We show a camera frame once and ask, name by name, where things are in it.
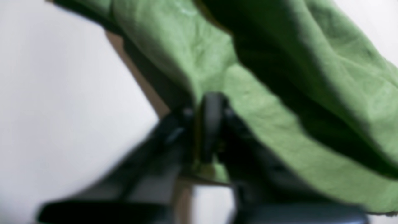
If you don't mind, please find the olive green t-shirt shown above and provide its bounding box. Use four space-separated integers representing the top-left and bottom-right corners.
55 0 397 214

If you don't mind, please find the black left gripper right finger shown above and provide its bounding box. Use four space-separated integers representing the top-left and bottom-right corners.
215 93 369 224

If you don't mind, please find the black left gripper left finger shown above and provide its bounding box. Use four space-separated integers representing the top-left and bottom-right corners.
37 93 215 224

